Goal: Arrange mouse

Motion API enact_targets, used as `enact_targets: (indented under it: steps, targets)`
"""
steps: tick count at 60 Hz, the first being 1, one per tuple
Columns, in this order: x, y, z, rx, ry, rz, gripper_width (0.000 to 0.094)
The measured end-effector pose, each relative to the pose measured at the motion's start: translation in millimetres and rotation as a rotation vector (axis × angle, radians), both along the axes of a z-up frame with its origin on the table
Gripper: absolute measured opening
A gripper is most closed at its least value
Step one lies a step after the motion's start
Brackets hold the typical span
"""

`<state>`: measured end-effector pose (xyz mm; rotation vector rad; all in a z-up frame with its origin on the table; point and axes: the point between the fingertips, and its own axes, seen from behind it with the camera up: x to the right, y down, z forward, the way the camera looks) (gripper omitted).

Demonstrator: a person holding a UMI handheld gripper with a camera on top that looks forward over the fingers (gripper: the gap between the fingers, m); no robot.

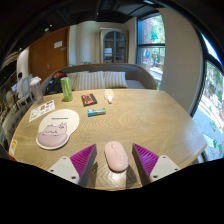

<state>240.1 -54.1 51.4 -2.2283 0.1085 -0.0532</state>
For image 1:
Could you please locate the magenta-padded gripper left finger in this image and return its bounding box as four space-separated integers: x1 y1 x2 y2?
47 143 98 188

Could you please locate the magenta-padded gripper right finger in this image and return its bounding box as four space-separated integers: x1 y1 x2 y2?
131 143 181 187

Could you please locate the pink computer mouse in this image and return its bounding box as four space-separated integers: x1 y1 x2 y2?
104 140 130 173

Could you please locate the white pig-print mouse pad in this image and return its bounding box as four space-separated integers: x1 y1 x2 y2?
35 108 81 151

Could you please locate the yellow and white card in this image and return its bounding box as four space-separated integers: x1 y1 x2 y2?
8 138 18 157

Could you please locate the white sticker sheet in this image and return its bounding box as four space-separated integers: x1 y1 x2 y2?
28 99 56 123

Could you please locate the small green-blue pack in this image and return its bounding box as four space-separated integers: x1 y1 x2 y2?
87 107 107 117

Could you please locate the grey tufted chair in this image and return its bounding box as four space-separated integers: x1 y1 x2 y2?
1 103 31 148

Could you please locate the black and red box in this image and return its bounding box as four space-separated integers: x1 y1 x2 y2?
80 93 98 107

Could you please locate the green drink can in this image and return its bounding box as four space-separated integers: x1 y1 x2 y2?
60 76 74 103

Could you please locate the black and red backpack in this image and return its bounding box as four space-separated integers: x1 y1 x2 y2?
44 70 68 95

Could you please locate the white squeeze tube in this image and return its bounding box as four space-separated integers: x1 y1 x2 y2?
103 88 115 104

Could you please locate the striped cushion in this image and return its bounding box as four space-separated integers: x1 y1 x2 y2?
66 72 79 91
75 70 107 92
103 70 129 89

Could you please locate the white chair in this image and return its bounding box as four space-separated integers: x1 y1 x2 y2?
18 74 34 105

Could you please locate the grey curved sofa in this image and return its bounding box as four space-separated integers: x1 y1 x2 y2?
41 63 158 96

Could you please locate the person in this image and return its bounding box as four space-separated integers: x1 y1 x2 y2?
16 72 26 98

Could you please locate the brown wooden door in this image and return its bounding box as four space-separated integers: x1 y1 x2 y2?
28 26 70 83

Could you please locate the arched glass-door cabinet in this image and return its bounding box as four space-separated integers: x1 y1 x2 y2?
99 28 130 64

